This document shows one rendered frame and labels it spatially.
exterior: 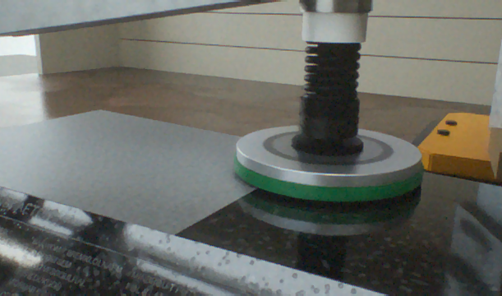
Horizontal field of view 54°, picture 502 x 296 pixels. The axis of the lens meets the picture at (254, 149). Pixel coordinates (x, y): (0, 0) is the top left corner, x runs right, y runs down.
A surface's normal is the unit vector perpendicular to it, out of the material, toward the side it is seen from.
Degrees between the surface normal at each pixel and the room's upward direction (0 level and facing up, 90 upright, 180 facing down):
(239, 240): 0
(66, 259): 45
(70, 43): 90
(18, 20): 90
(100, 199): 0
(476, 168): 90
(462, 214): 0
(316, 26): 90
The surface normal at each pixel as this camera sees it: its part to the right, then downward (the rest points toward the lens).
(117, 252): -0.32, -0.52
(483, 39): -0.53, 0.22
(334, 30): -0.11, 0.27
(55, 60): 0.85, 0.16
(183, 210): 0.02, -0.96
